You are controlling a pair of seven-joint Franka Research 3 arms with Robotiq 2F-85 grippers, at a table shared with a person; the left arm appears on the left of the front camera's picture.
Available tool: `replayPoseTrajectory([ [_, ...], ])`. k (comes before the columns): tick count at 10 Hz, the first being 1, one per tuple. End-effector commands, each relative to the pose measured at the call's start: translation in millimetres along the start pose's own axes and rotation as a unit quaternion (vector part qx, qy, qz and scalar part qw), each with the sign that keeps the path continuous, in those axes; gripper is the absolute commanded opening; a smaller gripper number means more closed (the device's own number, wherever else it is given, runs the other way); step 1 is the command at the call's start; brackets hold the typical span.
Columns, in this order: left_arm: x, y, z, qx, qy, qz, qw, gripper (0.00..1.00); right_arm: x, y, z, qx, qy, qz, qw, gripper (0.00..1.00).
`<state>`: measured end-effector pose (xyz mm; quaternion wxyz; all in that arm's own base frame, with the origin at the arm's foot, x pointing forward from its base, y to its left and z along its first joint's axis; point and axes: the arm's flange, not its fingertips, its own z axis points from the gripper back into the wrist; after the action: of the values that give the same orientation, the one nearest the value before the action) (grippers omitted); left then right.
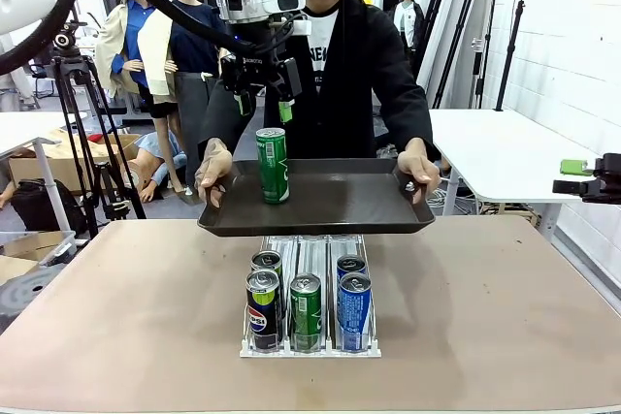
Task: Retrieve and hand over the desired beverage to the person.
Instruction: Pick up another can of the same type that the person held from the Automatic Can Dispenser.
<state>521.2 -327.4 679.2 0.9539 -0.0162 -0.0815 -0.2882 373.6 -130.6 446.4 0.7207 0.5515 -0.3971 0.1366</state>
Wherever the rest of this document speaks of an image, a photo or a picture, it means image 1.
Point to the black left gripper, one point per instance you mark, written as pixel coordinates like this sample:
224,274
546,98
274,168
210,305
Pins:
254,71

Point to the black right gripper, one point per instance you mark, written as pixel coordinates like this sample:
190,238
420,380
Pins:
610,176

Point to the green Chilsung cider can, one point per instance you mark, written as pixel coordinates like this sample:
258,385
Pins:
274,171
305,317

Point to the dark brown serving tray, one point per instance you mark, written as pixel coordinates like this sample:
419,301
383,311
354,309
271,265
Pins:
339,200

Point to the blue Pocari Sweat can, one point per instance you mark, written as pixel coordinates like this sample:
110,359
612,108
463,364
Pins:
350,264
355,312

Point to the person's left forearm black sleeve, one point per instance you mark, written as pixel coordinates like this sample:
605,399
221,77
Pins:
407,123

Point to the person's right forearm black sleeve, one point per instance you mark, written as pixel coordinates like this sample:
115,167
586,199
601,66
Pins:
218,118

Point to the person in black jacket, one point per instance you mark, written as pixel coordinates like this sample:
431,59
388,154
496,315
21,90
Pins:
349,70

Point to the person's right hand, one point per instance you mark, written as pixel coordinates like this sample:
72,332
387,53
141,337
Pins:
213,162

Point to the person's left hand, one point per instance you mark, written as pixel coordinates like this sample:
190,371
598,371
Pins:
419,169

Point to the white folding table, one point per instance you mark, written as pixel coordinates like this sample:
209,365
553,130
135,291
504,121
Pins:
500,157

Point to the mannequin with navy top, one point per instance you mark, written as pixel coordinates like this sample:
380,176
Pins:
191,53

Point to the crouching figure in blue shirt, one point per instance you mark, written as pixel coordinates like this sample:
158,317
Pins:
155,152

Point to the black upright light stand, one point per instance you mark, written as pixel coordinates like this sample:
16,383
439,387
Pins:
509,55

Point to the brown cardboard box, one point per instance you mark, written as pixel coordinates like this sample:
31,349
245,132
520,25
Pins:
123,142

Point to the mannequin with blue shirt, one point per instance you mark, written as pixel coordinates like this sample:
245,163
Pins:
132,38

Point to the black Pepsi can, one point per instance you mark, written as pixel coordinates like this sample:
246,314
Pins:
264,317
267,261

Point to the clear plastic can dispenser rack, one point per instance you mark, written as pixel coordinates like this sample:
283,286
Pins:
313,254

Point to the mannequin with white black outfit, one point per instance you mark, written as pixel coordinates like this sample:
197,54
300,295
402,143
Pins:
406,21

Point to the white work table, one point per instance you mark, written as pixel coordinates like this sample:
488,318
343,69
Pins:
29,128

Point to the black backpack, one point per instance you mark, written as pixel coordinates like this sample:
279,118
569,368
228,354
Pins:
43,205

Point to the clear plastic storage bin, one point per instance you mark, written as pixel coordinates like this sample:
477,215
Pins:
63,246

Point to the grey hanging garment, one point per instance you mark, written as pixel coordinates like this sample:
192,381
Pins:
12,94

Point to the black camera tripod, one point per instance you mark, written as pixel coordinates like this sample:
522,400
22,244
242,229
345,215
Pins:
68,84

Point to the black round base plate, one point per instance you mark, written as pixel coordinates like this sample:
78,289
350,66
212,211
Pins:
24,293

